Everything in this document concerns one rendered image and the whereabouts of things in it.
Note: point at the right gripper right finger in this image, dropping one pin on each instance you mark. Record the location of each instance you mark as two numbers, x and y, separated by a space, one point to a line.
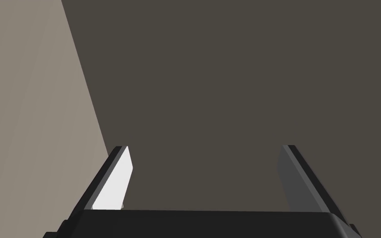
301 185

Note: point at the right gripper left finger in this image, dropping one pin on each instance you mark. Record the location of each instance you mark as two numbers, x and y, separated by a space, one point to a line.
111 183

